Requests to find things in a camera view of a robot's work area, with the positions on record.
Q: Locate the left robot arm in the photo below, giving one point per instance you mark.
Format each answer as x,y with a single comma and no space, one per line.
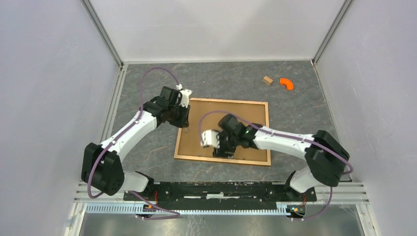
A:
102,169

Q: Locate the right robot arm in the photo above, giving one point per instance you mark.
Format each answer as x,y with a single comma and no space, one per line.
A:
327,161

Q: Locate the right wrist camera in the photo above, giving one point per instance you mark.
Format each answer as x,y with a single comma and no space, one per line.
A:
210,138

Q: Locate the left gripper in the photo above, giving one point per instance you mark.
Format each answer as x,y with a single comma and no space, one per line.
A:
183,122

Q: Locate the orange curved plastic piece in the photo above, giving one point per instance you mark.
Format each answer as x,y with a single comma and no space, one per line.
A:
288,84

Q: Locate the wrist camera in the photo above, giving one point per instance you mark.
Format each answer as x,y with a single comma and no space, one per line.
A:
210,138
184,96

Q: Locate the small wooden block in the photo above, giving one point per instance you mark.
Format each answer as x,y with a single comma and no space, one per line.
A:
267,80

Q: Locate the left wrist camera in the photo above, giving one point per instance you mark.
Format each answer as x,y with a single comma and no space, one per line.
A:
184,96

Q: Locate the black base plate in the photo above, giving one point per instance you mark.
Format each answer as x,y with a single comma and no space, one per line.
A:
224,195

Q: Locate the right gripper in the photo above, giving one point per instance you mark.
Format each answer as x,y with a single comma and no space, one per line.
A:
220,152

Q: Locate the wooden picture frame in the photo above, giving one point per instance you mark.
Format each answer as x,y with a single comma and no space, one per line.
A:
188,140

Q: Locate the aluminium rail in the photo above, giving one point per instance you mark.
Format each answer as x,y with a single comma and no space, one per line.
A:
348,194

